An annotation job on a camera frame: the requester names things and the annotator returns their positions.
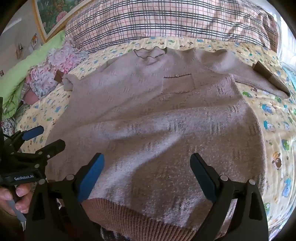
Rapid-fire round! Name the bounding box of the framed landscape painting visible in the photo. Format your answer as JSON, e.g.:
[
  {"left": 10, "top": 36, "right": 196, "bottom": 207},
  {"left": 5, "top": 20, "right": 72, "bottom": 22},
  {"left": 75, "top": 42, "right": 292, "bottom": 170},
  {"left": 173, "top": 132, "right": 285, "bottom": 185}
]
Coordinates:
[{"left": 31, "top": 0, "right": 95, "bottom": 43}]

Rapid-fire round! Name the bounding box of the green blanket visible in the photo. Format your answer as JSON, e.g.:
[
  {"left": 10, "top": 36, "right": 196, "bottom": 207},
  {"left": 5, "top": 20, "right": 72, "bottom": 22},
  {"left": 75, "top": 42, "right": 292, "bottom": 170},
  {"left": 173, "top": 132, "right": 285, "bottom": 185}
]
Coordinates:
[{"left": 0, "top": 30, "right": 66, "bottom": 114}]

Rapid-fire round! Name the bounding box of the beige fuzzy sweater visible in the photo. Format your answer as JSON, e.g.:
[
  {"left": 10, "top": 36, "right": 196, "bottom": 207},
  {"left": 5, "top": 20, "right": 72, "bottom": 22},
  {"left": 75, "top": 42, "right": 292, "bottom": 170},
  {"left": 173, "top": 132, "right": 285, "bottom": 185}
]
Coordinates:
[{"left": 43, "top": 46, "right": 291, "bottom": 239}]

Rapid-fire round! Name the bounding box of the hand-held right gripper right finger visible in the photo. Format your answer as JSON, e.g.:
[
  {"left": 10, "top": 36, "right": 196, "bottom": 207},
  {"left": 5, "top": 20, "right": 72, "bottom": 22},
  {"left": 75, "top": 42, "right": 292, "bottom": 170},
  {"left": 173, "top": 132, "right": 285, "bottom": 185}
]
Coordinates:
[{"left": 190, "top": 153, "right": 269, "bottom": 241}]

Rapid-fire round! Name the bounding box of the yellow cartoon bear bed sheet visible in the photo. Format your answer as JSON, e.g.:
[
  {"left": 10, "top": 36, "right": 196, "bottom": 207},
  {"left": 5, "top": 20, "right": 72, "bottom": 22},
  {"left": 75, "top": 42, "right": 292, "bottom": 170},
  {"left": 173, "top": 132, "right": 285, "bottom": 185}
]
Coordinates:
[{"left": 14, "top": 37, "right": 296, "bottom": 239}]

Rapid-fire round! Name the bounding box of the pink floral ruffled cloth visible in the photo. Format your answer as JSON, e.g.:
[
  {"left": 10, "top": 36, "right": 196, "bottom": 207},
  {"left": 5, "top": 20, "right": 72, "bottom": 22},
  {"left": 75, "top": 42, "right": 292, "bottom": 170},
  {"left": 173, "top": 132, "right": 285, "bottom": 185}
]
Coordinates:
[{"left": 22, "top": 43, "right": 89, "bottom": 105}]

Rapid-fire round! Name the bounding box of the floral printed sheet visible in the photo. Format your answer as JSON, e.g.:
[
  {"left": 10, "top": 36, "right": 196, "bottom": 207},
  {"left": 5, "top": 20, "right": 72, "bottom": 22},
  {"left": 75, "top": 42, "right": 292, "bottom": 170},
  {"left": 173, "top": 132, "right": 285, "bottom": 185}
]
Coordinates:
[{"left": 0, "top": 113, "right": 18, "bottom": 138}]

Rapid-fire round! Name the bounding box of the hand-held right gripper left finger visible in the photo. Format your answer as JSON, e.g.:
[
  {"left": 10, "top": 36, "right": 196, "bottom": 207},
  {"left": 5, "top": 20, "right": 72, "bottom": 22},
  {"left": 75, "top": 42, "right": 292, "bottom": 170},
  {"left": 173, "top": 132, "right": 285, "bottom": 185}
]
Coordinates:
[{"left": 24, "top": 153, "right": 105, "bottom": 241}]

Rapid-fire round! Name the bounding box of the person's left hand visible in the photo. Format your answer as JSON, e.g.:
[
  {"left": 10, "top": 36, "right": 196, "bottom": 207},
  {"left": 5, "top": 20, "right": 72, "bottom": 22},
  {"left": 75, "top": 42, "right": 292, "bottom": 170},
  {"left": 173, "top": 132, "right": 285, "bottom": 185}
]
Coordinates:
[{"left": 0, "top": 184, "right": 34, "bottom": 217}]

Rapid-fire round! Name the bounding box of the pink plaid pillow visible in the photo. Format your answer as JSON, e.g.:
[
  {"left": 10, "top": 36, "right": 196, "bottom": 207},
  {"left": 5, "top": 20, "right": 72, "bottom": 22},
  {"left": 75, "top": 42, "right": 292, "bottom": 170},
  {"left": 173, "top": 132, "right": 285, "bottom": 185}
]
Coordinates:
[{"left": 65, "top": 0, "right": 279, "bottom": 52}]

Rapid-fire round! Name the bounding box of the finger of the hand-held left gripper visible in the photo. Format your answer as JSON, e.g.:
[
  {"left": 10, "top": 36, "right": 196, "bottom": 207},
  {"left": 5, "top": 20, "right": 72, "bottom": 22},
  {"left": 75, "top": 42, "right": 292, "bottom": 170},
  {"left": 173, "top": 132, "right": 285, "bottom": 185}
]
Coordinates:
[
  {"left": 14, "top": 139, "right": 66, "bottom": 168},
  {"left": 6, "top": 126, "right": 44, "bottom": 149}
]

